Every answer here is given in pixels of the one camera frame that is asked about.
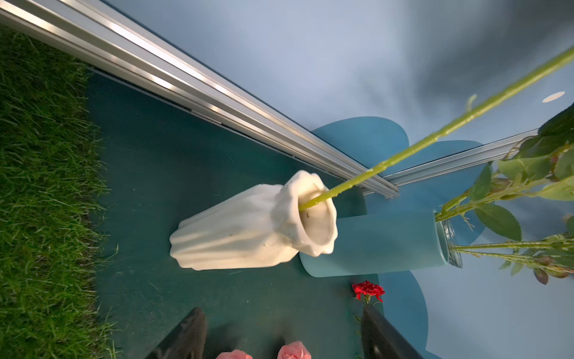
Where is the teal cylindrical vase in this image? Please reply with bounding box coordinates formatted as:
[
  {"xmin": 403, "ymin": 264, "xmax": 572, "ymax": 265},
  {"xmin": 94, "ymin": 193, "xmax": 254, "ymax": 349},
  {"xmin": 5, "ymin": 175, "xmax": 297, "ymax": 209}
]
[{"xmin": 300, "ymin": 210, "xmax": 448, "ymax": 278}]

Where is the small pink rosebud stem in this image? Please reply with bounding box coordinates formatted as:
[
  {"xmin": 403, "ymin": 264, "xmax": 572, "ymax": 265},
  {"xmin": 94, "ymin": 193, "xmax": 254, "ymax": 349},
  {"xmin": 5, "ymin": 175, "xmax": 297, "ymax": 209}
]
[{"xmin": 277, "ymin": 341, "xmax": 312, "ymax": 359}]

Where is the aluminium frame back bar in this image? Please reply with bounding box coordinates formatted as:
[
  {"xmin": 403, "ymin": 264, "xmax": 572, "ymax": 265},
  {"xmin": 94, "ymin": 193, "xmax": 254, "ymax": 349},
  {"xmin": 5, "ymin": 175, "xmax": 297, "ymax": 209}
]
[{"xmin": 0, "ymin": 0, "xmax": 400, "ymax": 199}]

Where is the green artificial grass mat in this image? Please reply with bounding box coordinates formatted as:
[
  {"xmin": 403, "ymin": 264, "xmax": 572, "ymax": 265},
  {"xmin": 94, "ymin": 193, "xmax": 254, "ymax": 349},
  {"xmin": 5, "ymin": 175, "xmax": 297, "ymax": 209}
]
[{"xmin": 1, "ymin": 26, "xmax": 118, "ymax": 358}]

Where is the peach rose single stem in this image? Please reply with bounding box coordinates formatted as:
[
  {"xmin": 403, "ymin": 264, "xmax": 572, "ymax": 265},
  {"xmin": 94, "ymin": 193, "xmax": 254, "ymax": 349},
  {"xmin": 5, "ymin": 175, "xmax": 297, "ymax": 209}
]
[{"xmin": 216, "ymin": 349, "xmax": 253, "ymax": 359}]

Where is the aluminium frame right bar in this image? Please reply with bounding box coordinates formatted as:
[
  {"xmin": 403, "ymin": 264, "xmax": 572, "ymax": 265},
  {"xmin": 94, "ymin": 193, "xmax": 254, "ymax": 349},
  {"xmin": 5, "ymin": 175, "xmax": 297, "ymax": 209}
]
[{"xmin": 384, "ymin": 130, "xmax": 538, "ymax": 187}]

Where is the white ribbed ceramic vase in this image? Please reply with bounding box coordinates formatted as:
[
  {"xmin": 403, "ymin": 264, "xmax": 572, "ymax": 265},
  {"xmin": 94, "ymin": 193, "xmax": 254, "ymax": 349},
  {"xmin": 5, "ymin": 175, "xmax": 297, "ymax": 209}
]
[{"xmin": 170, "ymin": 171, "xmax": 338, "ymax": 271}]

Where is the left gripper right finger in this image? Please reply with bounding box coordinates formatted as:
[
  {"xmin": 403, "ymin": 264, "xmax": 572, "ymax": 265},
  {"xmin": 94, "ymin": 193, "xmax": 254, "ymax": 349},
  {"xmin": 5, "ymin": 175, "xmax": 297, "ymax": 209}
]
[{"xmin": 360, "ymin": 305, "xmax": 423, "ymax": 359}]

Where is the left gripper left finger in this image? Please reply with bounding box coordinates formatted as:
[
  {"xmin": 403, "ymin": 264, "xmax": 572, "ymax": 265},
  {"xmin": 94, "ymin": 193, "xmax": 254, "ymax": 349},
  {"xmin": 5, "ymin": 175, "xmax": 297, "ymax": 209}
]
[{"xmin": 146, "ymin": 308, "xmax": 208, "ymax": 359}]

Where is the red carnation flower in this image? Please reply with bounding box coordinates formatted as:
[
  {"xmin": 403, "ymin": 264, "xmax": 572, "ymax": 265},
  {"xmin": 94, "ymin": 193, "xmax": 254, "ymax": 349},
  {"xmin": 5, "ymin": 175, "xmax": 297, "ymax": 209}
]
[{"xmin": 351, "ymin": 280, "xmax": 387, "ymax": 359}]

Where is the aluminium frame bar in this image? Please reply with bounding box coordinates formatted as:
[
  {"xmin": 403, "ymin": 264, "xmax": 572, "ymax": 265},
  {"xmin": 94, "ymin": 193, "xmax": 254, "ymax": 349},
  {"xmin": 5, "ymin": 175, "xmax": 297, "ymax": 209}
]
[
  {"xmin": 384, "ymin": 130, "xmax": 538, "ymax": 187},
  {"xmin": 0, "ymin": 0, "xmax": 400, "ymax": 199}
]

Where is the clear glass vase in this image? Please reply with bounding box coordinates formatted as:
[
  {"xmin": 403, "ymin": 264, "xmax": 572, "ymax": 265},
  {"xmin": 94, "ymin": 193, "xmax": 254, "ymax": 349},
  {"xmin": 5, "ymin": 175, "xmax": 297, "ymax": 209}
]
[{"xmin": 436, "ymin": 220, "xmax": 463, "ymax": 269}]

